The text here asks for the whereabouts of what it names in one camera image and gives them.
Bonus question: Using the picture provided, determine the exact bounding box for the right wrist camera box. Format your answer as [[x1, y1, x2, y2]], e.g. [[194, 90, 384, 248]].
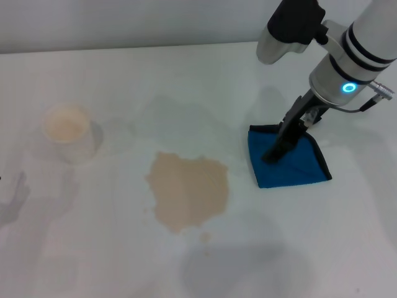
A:
[[256, 0, 330, 65]]

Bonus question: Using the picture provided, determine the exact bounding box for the large brown water stain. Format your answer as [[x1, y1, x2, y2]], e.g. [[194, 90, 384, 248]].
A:
[[144, 151, 230, 235]]

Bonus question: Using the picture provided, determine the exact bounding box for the blue rag with black trim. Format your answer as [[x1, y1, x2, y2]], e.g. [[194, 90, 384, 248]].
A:
[[247, 124, 333, 189]]

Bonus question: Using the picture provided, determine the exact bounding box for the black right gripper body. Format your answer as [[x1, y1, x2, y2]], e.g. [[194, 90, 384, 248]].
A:
[[279, 90, 329, 137]]

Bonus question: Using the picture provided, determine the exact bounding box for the white paper cup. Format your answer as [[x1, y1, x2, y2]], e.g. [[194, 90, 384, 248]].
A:
[[42, 104, 97, 165]]

